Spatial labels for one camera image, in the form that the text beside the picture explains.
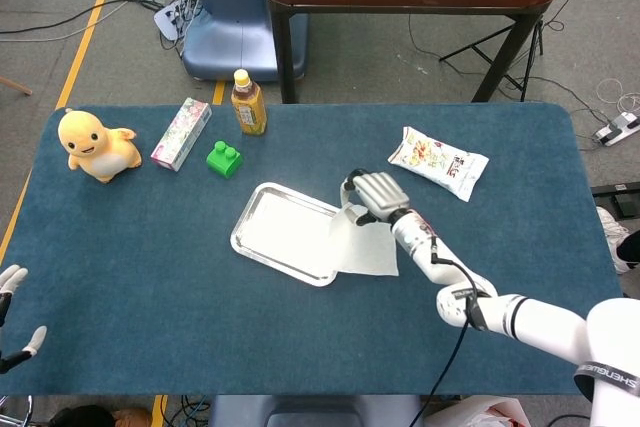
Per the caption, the floral toothpaste box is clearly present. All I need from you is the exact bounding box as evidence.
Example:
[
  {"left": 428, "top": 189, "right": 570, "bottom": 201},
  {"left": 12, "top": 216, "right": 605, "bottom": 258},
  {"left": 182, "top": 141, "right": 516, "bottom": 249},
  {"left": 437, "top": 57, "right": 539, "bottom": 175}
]
[{"left": 150, "top": 97, "right": 213, "bottom": 173}]

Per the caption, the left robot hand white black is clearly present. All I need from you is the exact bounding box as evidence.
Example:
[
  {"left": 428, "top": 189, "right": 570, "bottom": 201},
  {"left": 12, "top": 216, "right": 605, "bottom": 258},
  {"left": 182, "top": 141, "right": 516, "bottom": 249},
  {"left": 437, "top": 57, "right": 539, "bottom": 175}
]
[{"left": 0, "top": 264, "right": 49, "bottom": 376}]

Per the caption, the right robot hand silver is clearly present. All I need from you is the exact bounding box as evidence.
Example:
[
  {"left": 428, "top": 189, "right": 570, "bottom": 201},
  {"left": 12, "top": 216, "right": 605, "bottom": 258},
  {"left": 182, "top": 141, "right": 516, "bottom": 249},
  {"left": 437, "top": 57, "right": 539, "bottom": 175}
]
[{"left": 340, "top": 169, "right": 415, "bottom": 226}]

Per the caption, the wooden stick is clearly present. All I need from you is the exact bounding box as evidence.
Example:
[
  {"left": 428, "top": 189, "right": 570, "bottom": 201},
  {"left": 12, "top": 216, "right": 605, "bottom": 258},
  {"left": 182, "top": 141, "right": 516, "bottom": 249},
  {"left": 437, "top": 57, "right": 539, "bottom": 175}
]
[{"left": 0, "top": 75, "right": 33, "bottom": 97}]

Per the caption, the yellow plush dinosaur toy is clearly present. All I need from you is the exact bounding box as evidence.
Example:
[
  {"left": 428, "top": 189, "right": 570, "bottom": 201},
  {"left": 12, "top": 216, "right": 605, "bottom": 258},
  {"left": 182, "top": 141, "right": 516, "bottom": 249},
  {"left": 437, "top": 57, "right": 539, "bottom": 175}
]
[{"left": 57, "top": 107, "right": 143, "bottom": 185}]

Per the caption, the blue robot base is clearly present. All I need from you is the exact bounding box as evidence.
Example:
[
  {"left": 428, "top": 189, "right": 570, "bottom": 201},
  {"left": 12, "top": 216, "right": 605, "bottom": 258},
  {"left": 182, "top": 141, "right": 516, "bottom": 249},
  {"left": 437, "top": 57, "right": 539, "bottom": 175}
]
[{"left": 181, "top": 0, "right": 310, "bottom": 83}]

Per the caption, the white plastic bag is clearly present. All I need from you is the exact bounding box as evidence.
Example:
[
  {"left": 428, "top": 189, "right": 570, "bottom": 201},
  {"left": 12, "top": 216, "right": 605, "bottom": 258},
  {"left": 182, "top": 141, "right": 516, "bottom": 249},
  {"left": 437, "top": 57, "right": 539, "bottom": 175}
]
[{"left": 424, "top": 394, "right": 529, "bottom": 427}]

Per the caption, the grey robot torso base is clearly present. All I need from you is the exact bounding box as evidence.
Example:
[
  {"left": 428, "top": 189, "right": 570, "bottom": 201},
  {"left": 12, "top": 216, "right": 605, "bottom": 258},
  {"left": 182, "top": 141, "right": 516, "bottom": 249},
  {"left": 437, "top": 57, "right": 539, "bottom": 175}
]
[{"left": 207, "top": 393, "right": 427, "bottom": 427}]

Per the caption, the yellow cap tea bottle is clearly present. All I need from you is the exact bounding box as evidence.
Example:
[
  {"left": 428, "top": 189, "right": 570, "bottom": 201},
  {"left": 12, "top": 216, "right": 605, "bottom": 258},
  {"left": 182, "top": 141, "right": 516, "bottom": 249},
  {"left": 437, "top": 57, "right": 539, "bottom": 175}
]
[{"left": 230, "top": 68, "right": 269, "bottom": 137}]

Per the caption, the white power strip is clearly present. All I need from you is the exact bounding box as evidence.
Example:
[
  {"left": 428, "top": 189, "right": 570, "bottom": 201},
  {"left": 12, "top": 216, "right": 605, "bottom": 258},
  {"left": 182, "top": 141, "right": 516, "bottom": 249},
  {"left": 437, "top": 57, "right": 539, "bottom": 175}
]
[{"left": 593, "top": 112, "right": 640, "bottom": 148}]

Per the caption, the white multi-socket with plugs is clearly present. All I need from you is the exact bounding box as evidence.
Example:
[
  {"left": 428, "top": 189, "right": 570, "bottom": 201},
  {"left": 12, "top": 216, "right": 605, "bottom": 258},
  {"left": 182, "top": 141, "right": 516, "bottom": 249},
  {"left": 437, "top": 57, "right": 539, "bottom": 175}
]
[{"left": 153, "top": 0, "right": 204, "bottom": 44}]

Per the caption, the silver metal tray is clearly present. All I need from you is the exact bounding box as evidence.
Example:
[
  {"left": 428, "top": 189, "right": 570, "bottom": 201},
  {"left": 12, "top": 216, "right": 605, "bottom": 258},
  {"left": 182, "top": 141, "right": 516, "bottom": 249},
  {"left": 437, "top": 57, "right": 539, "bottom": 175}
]
[{"left": 229, "top": 181, "right": 351, "bottom": 289}]

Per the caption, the white shoe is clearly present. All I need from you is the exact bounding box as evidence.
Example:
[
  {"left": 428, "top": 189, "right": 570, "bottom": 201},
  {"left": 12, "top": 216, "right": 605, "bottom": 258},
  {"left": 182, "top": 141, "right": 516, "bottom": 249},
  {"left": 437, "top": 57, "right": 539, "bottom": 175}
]
[{"left": 596, "top": 206, "right": 632, "bottom": 275}]

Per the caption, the white printed snack bag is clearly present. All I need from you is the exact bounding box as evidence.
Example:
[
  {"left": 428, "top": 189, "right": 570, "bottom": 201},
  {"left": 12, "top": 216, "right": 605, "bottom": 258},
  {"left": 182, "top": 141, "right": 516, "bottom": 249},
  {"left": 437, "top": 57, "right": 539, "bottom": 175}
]
[{"left": 387, "top": 125, "right": 491, "bottom": 203}]

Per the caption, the green toy building block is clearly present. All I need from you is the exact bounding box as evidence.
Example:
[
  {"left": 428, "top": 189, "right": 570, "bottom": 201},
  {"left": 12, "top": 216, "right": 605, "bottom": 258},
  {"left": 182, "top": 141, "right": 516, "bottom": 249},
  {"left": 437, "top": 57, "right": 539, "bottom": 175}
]
[{"left": 205, "top": 140, "right": 244, "bottom": 181}]

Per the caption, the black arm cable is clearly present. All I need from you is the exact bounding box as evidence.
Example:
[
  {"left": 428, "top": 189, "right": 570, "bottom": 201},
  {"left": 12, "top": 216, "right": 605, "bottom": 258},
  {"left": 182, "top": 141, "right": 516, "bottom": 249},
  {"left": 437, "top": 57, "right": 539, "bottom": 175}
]
[{"left": 408, "top": 235, "right": 494, "bottom": 427}]

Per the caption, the white paper sheet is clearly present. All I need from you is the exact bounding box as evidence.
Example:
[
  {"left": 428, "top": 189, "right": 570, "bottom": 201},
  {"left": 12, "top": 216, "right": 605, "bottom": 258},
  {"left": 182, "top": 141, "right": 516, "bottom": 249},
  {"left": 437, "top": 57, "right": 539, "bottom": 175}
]
[{"left": 328, "top": 203, "right": 401, "bottom": 279}]

